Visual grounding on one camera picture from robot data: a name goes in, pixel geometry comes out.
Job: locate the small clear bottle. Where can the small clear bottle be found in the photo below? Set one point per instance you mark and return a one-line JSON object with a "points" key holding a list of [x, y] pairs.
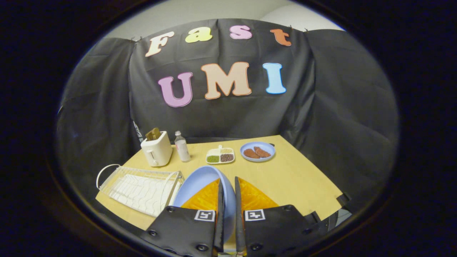
{"points": [[182, 149]]}

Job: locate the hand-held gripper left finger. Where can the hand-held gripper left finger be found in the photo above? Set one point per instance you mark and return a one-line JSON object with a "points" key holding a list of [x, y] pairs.
{"points": [[220, 222]]}

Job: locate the black backdrop cloth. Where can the black backdrop cloth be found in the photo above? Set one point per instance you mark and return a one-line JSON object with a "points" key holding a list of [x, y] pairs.
{"points": [[321, 107]]}

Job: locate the brown meat patty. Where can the brown meat patty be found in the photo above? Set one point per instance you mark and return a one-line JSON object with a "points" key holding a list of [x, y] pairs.
{"points": [[251, 154], [262, 152]]}

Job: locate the blue plate with meat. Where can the blue plate with meat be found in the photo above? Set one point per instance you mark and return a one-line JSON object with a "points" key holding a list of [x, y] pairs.
{"points": [[266, 147]]}

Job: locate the pile of brown beans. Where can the pile of brown beans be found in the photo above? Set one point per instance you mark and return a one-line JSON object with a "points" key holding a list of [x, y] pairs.
{"points": [[227, 157]]}

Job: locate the brown toast slice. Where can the brown toast slice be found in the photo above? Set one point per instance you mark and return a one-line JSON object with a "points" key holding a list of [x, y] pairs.
{"points": [[153, 134]]}

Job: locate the pile of green beans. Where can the pile of green beans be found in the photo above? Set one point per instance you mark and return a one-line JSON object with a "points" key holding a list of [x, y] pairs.
{"points": [[212, 159]]}

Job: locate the light blue plate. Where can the light blue plate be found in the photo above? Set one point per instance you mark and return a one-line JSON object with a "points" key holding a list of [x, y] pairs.
{"points": [[199, 178]]}

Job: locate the white divided dish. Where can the white divided dish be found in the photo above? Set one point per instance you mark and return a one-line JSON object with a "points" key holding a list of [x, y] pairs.
{"points": [[214, 152]]}

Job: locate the white toaster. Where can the white toaster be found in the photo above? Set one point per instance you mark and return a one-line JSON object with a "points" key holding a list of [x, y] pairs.
{"points": [[159, 150]]}

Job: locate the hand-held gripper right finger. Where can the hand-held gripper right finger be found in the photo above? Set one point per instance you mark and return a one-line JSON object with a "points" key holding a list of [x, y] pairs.
{"points": [[238, 222]]}

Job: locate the black table clamp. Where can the black table clamp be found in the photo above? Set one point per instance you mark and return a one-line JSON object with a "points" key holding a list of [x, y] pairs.
{"points": [[343, 199]]}

